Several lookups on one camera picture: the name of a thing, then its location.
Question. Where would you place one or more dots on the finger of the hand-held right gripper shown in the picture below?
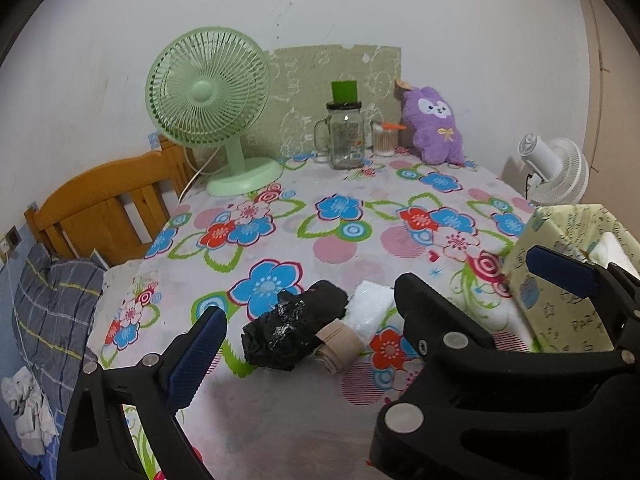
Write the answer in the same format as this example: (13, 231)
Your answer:
(440, 320)
(560, 270)

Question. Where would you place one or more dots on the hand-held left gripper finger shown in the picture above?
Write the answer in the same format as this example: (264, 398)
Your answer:
(197, 360)

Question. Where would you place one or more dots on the yellow-green printed box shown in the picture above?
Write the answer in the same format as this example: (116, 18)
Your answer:
(550, 240)

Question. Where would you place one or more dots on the white sock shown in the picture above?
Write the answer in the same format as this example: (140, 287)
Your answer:
(372, 305)

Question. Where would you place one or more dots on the black bundle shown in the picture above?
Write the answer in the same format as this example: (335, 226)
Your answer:
(285, 325)

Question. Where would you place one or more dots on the beige fabric roll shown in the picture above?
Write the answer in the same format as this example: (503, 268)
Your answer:
(340, 347)

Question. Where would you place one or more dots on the white standing fan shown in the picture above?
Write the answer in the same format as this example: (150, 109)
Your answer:
(555, 165)

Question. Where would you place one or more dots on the floral tablecloth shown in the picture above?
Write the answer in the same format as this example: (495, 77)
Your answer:
(350, 240)

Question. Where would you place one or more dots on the white crumpled cloth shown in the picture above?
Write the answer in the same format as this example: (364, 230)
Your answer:
(27, 405)

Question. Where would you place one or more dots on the wooden bed headboard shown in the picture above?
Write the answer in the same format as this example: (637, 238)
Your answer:
(90, 210)

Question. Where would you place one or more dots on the small glass cotton-swab jar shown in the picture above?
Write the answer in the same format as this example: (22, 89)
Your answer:
(385, 140)

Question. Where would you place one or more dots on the purple plush bunny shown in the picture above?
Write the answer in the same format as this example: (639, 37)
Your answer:
(435, 125)

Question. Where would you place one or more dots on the beige door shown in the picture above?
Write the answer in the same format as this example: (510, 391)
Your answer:
(615, 85)

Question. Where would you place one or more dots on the glass mug jar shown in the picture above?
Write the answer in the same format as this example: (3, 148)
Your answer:
(345, 135)

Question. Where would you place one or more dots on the green plastic cup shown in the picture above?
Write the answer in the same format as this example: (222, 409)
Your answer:
(344, 92)

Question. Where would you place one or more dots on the green desk fan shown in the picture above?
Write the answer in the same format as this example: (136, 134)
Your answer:
(205, 92)

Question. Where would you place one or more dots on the green patterned board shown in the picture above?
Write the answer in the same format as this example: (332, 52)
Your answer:
(310, 75)

